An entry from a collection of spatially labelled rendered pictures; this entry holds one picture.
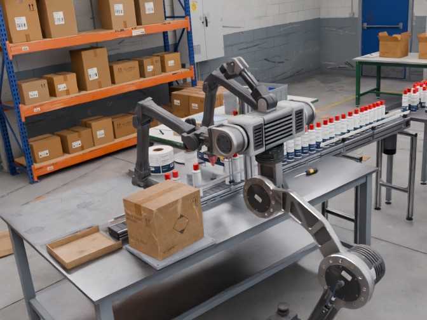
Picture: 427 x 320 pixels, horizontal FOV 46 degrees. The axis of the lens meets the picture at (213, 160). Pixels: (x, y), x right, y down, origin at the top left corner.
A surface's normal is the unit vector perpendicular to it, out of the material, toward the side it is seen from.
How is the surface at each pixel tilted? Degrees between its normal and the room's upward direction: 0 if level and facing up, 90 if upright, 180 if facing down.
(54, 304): 0
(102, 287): 0
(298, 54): 90
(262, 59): 90
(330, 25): 90
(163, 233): 90
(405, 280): 0
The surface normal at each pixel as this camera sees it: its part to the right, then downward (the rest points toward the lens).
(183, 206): 0.72, 0.18
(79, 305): -0.07, -0.94
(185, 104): -0.69, 0.29
